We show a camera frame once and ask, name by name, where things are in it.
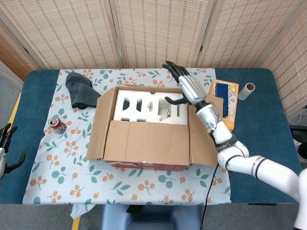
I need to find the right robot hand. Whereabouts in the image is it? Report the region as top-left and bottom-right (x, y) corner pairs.
(162, 61), (208, 107)

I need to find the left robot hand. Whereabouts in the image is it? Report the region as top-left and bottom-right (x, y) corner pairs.
(0, 123), (26, 180)

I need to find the red cardboard box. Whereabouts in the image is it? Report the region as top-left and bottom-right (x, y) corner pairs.
(86, 82), (225, 172)

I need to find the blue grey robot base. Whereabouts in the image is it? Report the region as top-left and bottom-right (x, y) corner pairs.
(100, 205), (202, 230)

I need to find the dark blue rectangular case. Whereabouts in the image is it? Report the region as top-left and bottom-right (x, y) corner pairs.
(215, 83), (230, 118)

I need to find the yellow tissue box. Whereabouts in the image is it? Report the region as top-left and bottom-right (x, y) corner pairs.
(207, 79), (240, 132)

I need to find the white foam packing insert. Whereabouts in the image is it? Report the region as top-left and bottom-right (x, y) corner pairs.
(113, 90), (188, 126)

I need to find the cardboard paper tube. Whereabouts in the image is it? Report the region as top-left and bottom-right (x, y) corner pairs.
(238, 82), (256, 101)

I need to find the red cartoon drink can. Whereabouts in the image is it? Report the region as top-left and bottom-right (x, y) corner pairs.
(48, 117), (68, 134)

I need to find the woven bamboo folding screen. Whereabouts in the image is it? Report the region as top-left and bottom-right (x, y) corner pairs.
(0, 0), (307, 118)

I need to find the floral fruit print tablecloth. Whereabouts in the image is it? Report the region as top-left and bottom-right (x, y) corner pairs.
(23, 68), (232, 206)

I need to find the dark grey cloth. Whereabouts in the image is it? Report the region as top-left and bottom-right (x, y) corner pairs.
(65, 71), (104, 110)

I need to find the black equipment box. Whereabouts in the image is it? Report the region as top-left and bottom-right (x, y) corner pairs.
(289, 124), (307, 168)

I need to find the small black flat device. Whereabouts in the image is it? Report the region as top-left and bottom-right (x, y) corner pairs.
(126, 205), (143, 215)

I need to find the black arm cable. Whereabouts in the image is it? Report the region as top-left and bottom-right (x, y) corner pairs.
(201, 164), (219, 230)

